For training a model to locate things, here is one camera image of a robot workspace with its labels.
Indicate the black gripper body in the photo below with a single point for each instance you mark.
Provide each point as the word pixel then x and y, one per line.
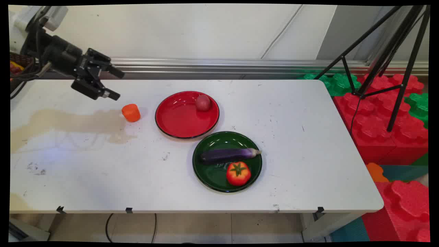
pixel 63 56

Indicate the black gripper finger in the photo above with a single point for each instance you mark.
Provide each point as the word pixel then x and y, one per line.
pixel 116 71
pixel 92 90

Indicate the purple toy eggplant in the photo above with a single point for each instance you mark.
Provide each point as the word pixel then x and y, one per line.
pixel 226 155

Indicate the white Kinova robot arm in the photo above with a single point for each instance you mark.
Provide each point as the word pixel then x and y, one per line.
pixel 19 24

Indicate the small orange cup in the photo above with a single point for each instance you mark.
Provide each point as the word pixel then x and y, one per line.
pixel 131 113

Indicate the brown wicker basket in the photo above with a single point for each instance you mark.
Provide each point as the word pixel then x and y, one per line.
pixel 17 60

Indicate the red round plate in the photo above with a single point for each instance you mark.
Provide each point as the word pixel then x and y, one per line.
pixel 178 118

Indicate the dark red toy apple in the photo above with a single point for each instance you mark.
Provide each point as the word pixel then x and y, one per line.
pixel 203 103

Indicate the black table edge clip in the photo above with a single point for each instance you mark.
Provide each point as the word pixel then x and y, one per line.
pixel 129 210
pixel 61 209
pixel 319 212

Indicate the dark green round plate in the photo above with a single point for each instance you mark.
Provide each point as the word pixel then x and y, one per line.
pixel 212 175

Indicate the red toy tomato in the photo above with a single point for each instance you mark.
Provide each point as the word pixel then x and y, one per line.
pixel 238 174

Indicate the green foam block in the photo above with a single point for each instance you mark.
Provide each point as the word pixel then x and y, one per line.
pixel 419 106
pixel 337 84

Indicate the white table leg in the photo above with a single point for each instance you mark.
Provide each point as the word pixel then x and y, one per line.
pixel 325 226

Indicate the large red foam block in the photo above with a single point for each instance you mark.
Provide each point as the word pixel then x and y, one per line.
pixel 374 130

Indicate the orange foam piece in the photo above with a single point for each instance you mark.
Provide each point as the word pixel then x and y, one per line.
pixel 376 173

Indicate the teal foam floor mat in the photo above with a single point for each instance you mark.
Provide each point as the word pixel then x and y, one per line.
pixel 349 231

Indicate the teal foam block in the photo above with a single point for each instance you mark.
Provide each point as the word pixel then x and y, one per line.
pixel 404 171

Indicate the red foam block with knobs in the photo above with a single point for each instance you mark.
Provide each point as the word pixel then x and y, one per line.
pixel 404 209

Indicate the wrist camera box with mount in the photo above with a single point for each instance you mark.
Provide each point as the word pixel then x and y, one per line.
pixel 55 17

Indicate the aluminium wall rail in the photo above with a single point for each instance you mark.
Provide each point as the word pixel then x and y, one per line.
pixel 223 65

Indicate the black camera tripod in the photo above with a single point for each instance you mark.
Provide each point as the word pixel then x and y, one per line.
pixel 394 44

